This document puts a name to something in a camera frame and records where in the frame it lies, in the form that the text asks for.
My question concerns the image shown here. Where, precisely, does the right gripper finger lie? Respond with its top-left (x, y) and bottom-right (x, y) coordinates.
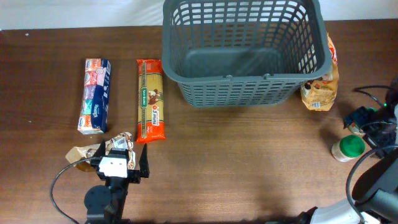
top-left (343, 106), bottom-right (372, 129)
top-left (363, 134), bottom-right (389, 159)

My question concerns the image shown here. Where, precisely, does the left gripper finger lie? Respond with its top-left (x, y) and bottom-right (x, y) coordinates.
top-left (93, 141), bottom-right (106, 158)
top-left (139, 144), bottom-right (150, 178)

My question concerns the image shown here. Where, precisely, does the green lid spice jar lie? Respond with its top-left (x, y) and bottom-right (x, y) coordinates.
top-left (348, 107), bottom-right (377, 135)

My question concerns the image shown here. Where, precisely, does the green lid pale jar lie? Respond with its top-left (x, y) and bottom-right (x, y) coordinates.
top-left (331, 135), bottom-right (366, 162)

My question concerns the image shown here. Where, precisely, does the orange snack bag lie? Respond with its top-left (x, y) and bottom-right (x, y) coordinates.
top-left (300, 37), bottom-right (339, 111)

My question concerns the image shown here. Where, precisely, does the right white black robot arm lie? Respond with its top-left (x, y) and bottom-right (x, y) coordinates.
top-left (293, 79), bottom-right (397, 223)

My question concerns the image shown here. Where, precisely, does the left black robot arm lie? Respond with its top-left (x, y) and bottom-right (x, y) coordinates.
top-left (84, 142), bottom-right (150, 224)

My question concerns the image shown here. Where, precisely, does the brown patterned snack pouch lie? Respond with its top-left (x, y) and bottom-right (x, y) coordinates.
top-left (65, 132), bottom-right (136, 170)

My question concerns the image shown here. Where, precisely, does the Kleenex tissue multipack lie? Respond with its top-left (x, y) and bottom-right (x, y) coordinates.
top-left (77, 58), bottom-right (111, 134)

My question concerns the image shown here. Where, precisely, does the San Remo spaghetti packet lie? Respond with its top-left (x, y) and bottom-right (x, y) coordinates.
top-left (136, 59), bottom-right (166, 144)

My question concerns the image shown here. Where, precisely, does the grey plastic basket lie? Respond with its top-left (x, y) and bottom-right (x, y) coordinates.
top-left (162, 0), bottom-right (331, 108)

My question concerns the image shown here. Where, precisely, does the left black cable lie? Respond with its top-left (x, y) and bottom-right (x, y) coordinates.
top-left (50, 156), bottom-right (100, 224)

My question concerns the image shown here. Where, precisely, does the black cable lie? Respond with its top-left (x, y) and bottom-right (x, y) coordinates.
top-left (50, 156), bottom-right (100, 224)
top-left (345, 85), bottom-right (398, 224)

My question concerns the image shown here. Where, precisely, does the right black cable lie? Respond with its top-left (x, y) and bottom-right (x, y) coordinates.
top-left (345, 85), bottom-right (398, 224)

